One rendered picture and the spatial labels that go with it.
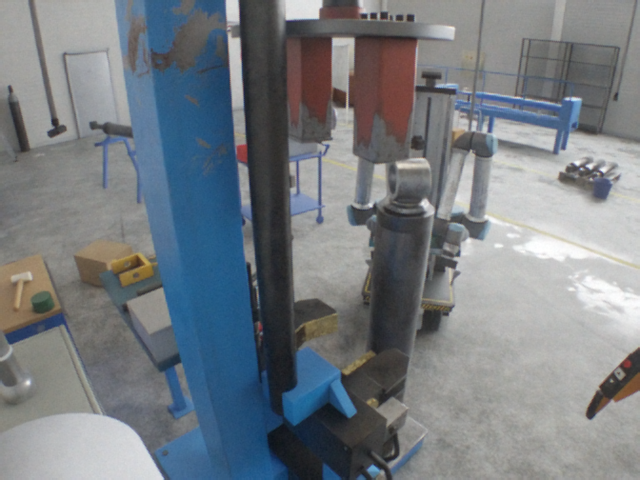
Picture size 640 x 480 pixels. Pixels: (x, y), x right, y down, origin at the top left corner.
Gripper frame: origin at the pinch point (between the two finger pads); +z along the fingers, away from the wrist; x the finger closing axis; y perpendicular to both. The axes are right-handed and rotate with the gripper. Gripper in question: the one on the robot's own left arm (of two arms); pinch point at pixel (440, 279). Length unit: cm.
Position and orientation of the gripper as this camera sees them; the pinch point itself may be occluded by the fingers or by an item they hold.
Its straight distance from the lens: 243.0
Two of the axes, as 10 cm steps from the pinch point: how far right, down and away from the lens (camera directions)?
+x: 9.1, 2.9, -3.1
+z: -2.6, 9.6, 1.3
